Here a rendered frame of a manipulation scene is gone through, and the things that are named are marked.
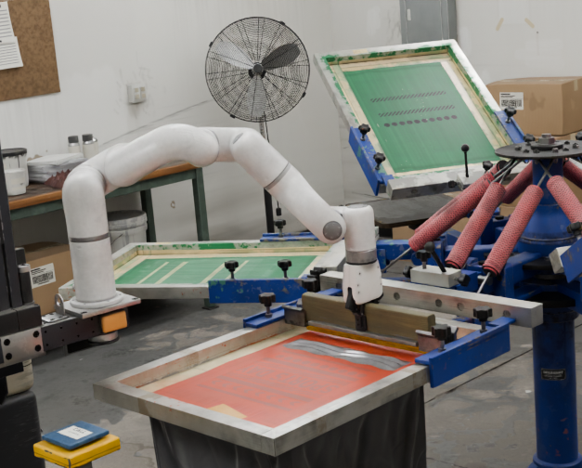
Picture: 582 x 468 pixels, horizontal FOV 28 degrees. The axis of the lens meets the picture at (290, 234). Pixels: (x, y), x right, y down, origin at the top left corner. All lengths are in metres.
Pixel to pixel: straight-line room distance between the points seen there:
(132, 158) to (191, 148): 0.14
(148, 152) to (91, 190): 0.16
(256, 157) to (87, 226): 0.42
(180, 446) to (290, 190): 0.63
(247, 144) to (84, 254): 0.46
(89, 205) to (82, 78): 4.23
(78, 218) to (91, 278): 0.14
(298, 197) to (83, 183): 0.49
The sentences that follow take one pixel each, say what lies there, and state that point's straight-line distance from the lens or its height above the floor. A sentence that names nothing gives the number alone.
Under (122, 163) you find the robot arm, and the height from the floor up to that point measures 1.46.
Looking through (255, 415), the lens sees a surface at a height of 0.96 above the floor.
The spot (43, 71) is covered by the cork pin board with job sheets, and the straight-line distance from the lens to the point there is 6.75.
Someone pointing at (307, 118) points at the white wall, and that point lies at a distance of 8.17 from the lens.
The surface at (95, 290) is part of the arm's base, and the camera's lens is 2.75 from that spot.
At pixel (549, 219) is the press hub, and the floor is 1.11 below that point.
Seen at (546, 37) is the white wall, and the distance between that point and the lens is 7.29.
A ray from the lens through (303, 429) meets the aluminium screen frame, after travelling 2.32.
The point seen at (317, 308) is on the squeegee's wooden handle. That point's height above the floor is 1.03.
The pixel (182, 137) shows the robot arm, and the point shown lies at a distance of 2.67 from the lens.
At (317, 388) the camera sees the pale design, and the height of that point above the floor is 0.96.
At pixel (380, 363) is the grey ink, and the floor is 0.96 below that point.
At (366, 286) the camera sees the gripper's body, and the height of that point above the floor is 1.11.
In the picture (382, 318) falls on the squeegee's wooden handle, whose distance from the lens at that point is 2.80.
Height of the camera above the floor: 1.85
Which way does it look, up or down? 12 degrees down
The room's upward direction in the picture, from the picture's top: 5 degrees counter-clockwise
